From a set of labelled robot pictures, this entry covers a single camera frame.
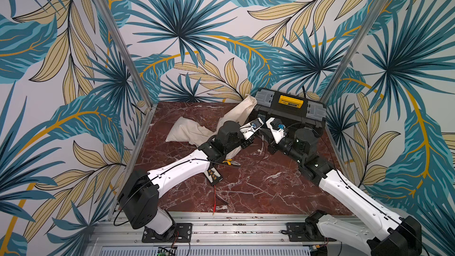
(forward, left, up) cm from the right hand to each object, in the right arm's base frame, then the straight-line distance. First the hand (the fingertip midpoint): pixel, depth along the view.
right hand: (252, 135), depth 70 cm
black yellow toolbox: (+23, -27, -12) cm, 38 cm away
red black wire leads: (-15, +14, -30) cm, 36 cm away
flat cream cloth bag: (+19, +31, -21) cm, 42 cm away
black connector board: (-5, +17, -28) cm, 33 cm away
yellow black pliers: (+3, +8, -28) cm, 29 cm away
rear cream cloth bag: (+21, +3, -10) cm, 23 cm away
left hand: (+7, 0, -4) cm, 8 cm away
